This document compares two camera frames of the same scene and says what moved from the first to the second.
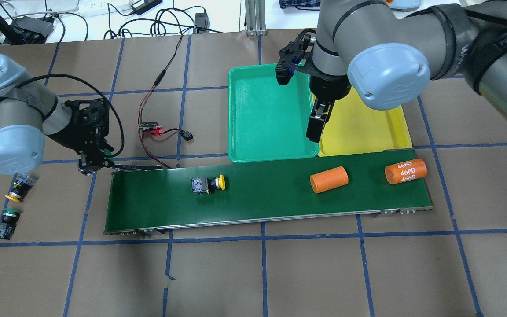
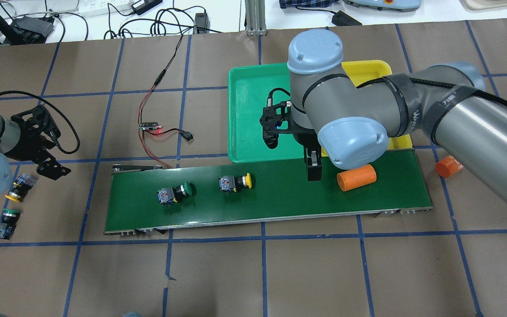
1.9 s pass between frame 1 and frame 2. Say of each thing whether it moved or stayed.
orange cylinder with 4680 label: moved
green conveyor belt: stayed
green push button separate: stayed
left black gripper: moved
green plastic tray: stayed
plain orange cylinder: moved
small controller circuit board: stayed
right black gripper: moved
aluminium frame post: stayed
